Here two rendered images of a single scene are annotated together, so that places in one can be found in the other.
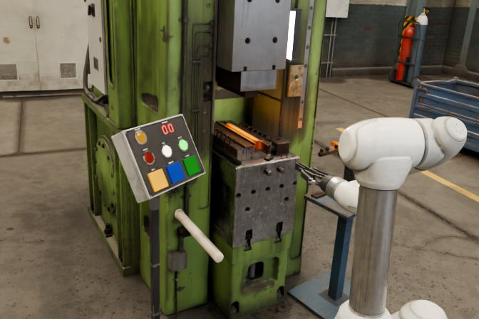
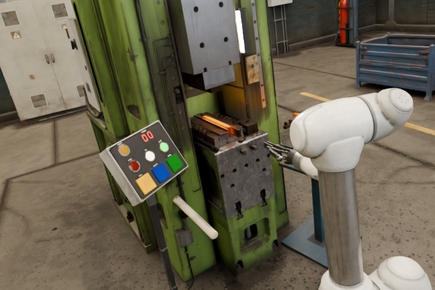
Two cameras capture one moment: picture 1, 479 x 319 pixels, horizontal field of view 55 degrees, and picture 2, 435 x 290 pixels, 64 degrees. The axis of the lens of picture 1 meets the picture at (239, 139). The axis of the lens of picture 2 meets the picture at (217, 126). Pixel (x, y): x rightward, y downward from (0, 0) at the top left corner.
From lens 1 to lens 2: 0.29 m
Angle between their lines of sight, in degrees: 3
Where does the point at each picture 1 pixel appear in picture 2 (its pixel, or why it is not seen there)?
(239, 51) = (196, 56)
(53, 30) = (65, 61)
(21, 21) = (40, 59)
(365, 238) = (332, 217)
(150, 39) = (123, 59)
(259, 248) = (250, 213)
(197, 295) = (207, 260)
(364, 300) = (342, 272)
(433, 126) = (378, 101)
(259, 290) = (257, 247)
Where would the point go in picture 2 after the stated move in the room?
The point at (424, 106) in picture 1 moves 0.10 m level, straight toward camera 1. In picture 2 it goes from (367, 61) to (367, 63)
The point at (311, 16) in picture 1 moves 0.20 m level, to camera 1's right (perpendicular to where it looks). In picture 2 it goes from (255, 11) to (288, 6)
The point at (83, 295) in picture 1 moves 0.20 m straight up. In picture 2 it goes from (116, 276) to (109, 254)
